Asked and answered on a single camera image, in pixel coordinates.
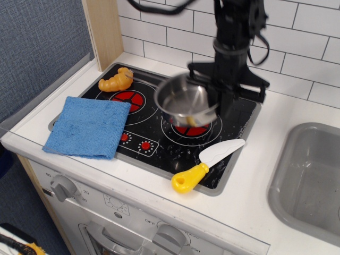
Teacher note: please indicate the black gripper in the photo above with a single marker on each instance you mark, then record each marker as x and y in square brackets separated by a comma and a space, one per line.
[228, 78]

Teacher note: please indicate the stainless steel pot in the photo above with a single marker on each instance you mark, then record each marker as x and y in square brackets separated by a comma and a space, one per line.
[182, 100]

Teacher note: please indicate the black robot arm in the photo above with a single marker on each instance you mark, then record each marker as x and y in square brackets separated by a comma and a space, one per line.
[238, 22]

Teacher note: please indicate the blue napkin cloth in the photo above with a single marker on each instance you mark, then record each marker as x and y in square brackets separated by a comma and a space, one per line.
[88, 128]

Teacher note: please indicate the black toy stove top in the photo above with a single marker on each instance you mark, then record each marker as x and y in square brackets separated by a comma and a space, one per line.
[151, 143]

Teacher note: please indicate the yellow white toy knife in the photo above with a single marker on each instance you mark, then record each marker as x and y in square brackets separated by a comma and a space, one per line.
[186, 181]

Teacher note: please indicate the orange toy croissant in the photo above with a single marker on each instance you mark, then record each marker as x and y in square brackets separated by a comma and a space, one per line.
[119, 82]

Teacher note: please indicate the grey sink basin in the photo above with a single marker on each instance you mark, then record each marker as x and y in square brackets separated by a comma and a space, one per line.
[304, 192]

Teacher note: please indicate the wooden side panel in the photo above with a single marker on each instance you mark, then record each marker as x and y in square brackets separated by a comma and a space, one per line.
[105, 31]

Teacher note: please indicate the grey right oven knob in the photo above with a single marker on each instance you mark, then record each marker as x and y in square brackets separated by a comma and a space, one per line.
[169, 238]

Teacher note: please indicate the grey oven knob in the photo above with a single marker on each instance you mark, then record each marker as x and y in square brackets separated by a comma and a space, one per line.
[62, 187]
[169, 238]

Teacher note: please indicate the grey left oven knob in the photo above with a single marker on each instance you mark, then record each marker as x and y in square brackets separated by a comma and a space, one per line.
[62, 187]

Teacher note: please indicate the toy oven door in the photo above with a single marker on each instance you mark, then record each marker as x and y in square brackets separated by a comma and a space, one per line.
[114, 239]

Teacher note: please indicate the yellow black object bottom left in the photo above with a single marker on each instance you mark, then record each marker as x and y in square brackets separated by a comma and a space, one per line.
[26, 249]

